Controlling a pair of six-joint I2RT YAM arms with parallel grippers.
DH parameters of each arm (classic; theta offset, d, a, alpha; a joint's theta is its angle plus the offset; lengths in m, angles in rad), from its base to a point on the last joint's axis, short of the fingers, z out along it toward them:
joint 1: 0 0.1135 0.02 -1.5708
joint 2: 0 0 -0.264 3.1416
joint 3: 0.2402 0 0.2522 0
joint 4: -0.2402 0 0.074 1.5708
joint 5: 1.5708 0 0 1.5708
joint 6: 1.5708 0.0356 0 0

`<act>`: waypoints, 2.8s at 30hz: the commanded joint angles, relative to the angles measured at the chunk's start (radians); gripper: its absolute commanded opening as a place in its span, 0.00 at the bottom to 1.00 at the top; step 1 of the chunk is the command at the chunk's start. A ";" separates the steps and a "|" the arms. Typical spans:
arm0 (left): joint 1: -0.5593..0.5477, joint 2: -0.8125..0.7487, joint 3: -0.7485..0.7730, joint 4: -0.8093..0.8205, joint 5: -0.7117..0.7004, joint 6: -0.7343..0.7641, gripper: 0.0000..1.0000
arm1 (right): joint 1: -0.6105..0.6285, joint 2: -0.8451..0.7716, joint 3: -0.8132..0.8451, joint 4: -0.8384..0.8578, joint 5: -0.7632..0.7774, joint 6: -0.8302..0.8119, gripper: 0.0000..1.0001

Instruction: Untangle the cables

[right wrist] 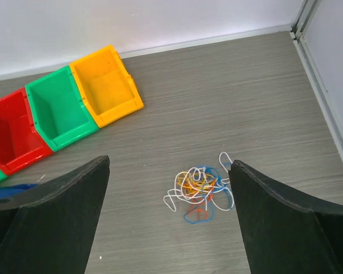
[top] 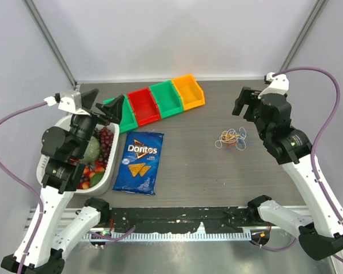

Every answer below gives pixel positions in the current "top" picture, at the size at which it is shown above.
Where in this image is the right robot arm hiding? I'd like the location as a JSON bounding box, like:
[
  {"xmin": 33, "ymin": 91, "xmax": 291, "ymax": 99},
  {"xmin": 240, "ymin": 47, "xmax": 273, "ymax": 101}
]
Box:
[{"xmin": 232, "ymin": 87, "xmax": 343, "ymax": 260}]

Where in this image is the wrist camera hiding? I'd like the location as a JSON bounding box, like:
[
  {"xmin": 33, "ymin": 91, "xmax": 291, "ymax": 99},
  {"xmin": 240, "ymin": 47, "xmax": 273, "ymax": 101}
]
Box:
[
  {"xmin": 260, "ymin": 72, "xmax": 289, "ymax": 96},
  {"xmin": 44, "ymin": 90, "xmax": 82, "ymax": 114}
]

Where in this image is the frame post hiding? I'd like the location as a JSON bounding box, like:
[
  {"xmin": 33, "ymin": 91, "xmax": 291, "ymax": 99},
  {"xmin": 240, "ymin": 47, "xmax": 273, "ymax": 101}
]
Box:
[
  {"xmin": 280, "ymin": 0, "xmax": 329, "ymax": 71},
  {"xmin": 22, "ymin": 0, "xmax": 77, "ymax": 89}
]

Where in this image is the white slotted cable duct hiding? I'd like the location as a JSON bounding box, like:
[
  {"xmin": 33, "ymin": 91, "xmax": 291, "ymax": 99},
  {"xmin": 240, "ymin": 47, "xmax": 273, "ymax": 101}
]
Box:
[{"xmin": 85, "ymin": 230, "xmax": 252, "ymax": 243}]

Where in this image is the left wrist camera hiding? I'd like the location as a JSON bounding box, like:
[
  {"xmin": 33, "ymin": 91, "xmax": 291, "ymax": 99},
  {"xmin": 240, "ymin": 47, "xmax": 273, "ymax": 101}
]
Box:
[{"xmin": 44, "ymin": 90, "xmax": 82, "ymax": 114}]

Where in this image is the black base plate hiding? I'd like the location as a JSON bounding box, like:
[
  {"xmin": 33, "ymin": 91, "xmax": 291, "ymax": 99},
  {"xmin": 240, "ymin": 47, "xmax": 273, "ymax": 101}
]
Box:
[{"xmin": 77, "ymin": 205, "xmax": 282, "ymax": 234}]

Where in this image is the white thin cable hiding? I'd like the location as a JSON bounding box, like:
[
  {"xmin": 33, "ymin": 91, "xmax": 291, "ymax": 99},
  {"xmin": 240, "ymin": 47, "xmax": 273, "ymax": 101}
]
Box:
[{"xmin": 214, "ymin": 127, "xmax": 248, "ymax": 150}]

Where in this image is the left frame post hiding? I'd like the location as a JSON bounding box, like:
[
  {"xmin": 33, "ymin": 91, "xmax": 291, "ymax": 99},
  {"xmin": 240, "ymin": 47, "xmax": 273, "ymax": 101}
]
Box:
[{"xmin": 22, "ymin": 0, "xmax": 77, "ymax": 89}]

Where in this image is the red bin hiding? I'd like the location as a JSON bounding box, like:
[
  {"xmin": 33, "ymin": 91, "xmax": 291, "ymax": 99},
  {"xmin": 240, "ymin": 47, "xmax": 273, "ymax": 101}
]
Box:
[{"xmin": 127, "ymin": 87, "xmax": 161, "ymax": 127}]

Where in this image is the right green bin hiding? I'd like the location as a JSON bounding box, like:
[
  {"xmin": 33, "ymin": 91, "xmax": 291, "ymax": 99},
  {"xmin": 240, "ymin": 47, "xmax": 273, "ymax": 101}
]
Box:
[{"xmin": 149, "ymin": 80, "xmax": 184, "ymax": 119}]

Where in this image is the green lime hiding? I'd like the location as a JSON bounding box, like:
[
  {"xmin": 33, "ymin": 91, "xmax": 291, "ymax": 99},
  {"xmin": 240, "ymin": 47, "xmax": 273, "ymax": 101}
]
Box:
[{"xmin": 89, "ymin": 172, "xmax": 103, "ymax": 187}]

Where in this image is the white fruit basket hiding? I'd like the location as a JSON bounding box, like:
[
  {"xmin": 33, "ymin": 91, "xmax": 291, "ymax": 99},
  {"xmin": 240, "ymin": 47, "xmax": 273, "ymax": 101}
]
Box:
[{"xmin": 36, "ymin": 123, "xmax": 120, "ymax": 196}]

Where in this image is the orange bin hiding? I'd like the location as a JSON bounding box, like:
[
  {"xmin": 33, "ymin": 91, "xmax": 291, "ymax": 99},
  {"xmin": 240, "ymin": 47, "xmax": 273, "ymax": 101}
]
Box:
[{"xmin": 171, "ymin": 74, "xmax": 205, "ymax": 111}]

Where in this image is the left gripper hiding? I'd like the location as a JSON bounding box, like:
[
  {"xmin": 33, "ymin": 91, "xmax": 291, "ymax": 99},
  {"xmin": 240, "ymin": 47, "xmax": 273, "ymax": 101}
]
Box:
[{"xmin": 71, "ymin": 88, "xmax": 125, "ymax": 157}]

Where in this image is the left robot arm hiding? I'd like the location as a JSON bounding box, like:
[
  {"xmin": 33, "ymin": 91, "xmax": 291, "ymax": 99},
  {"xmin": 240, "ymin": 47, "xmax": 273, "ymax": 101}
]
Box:
[{"xmin": 1, "ymin": 89, "xmax": 125, "ymax": 273}]

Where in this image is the red grapes bunch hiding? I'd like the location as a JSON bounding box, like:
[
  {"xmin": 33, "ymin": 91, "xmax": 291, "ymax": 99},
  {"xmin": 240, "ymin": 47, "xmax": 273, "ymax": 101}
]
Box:
[{"xmin": 94, "ymin": 127, "xmax": 114, "ymax": 168}]

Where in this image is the right frame post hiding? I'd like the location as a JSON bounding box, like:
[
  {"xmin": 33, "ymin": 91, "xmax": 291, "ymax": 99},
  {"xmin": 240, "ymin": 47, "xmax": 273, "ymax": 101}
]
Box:
[{"xmin": 280, "ymin": 0, "xmax": 329, "ymax": 71}]

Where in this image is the green bin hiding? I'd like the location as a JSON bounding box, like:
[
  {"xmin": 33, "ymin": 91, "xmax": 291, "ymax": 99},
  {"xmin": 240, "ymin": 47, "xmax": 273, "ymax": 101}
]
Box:
[
  {"xmin": 149, "ymin": 80, "xmax": 184, "ymax": 119},
  {"xmin": 119, "ymin": 94, "xmax": 138, "ymax": 134}
]

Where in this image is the green melon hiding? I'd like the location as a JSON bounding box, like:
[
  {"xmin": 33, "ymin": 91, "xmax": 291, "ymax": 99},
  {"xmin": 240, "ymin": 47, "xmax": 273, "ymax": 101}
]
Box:
[{"xmin": 80, "ymin": 136, "xmax": 100, "ymax": 164}]

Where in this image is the left green bin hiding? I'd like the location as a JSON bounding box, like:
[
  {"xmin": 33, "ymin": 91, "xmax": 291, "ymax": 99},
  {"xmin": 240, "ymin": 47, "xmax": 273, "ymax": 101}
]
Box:
[{"xmin": 119, "ymin": 94, "xmax": 138, "ymax": 134}]

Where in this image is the blue Doritos chip bag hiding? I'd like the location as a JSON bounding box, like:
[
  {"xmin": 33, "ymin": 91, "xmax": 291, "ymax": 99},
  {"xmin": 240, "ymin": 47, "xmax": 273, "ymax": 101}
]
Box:
[{"xmin": 113, "ymin": 131, "xmax": 164, "ymax": 196}]

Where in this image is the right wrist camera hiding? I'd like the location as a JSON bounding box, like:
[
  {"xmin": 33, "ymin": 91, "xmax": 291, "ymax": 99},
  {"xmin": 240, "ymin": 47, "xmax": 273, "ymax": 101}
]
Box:
[{"xmin": 260, "ymin": 72, "xmax": 289, "ymax": 96}]

